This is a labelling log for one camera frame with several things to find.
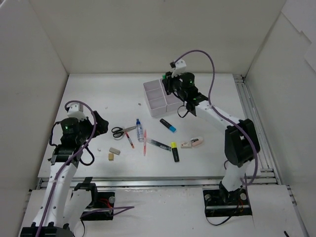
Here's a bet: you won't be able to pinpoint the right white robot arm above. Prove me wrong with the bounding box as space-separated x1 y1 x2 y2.
162 72 260 203

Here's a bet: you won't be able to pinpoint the clear blue spray bottle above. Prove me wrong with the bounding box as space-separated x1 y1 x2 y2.
136 118 144 142

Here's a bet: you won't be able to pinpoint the red gel pen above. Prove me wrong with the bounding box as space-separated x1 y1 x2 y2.
125 132 135 149

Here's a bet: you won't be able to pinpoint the black handled scissors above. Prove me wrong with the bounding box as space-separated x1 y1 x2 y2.
111 126 136 138

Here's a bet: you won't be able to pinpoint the blue capped black highlighter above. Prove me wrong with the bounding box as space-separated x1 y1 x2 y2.
159 118 176 133

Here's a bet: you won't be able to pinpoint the aluminium right rail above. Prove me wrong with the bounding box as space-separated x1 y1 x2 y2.
233 75 281 185

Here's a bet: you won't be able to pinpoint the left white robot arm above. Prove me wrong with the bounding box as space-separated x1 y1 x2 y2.
20 111 109 237

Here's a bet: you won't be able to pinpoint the yellow capped black highlighter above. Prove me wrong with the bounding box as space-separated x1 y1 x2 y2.
171 142 180 162

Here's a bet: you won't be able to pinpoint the clear black gel pen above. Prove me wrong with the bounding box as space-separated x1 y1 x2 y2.
146 138 171 151

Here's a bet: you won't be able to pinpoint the white left compartment organizer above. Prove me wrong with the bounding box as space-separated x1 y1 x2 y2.
143 79 167 117

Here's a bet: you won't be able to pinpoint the pink pen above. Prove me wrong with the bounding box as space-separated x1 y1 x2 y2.
143 129 147 156

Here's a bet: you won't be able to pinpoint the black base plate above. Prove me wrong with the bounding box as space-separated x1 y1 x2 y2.
203 188 252 218
81 191 115 221

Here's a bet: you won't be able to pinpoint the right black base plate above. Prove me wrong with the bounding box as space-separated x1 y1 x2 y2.
203 188 252 218

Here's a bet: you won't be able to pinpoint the tan eraser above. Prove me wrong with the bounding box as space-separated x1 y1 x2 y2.
108 153 115 161

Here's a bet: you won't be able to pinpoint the aluminium rail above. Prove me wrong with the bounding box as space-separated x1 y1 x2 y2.
37 168 281 190
233 75 281 185

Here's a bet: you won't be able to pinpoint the pink white correction tape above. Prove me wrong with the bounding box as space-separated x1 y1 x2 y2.
191 137 204 147

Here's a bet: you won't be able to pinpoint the aluminium front rail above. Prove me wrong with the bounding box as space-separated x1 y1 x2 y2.
37 168 281 190

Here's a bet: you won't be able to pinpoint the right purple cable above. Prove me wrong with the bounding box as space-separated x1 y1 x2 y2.
174 50 259 186

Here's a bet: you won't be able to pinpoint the white boxed eraser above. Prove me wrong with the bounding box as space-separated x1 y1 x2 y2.
181 141 192 149

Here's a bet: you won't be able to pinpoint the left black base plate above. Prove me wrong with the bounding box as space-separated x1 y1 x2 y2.
81 191 115 221

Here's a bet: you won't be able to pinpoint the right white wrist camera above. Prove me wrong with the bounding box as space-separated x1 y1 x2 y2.
170 59 187 78

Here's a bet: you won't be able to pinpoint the grey white eraser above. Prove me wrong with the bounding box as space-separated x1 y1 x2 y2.
109 147 120 155

